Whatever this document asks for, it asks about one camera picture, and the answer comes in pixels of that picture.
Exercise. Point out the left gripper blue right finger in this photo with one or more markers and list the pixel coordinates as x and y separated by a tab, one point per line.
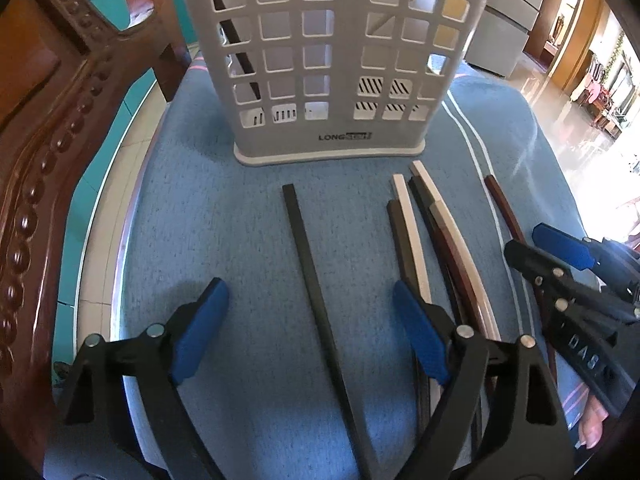
526	436

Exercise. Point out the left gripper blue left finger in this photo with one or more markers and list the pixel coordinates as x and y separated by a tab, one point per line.
98	436

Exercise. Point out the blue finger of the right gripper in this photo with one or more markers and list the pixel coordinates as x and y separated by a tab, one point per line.
563	246
545	273

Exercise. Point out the light wooden chopstick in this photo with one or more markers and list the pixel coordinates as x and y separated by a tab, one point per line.
474	295

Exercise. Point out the black chopstick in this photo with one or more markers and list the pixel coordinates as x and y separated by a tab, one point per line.
423	200
357	436

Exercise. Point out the beige chopstick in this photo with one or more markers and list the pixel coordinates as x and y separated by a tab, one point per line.
469	297

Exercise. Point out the white patterned chopstick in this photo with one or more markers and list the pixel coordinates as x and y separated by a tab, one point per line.
412	239

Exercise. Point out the dark brown chopstick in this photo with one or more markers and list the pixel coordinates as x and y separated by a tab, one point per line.
407	270

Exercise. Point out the dark red chopstick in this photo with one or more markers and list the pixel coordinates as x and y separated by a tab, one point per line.
516	232

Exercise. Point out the person right hand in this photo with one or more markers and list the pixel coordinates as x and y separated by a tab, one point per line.
590	427

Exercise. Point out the blue striped cloth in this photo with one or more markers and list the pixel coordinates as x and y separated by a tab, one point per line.
261	399

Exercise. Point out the distant wooden chairs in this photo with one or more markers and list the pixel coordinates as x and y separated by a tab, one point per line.
610	97

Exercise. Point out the wooden doorway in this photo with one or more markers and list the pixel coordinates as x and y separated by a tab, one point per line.
550	31

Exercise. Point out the silver refrigerator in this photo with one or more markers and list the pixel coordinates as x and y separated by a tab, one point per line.
501	35

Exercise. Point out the carved wooden chair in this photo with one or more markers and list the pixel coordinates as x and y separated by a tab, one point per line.
44	65

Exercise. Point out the grey plastic utensil basket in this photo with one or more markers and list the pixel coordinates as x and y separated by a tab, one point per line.
317	79

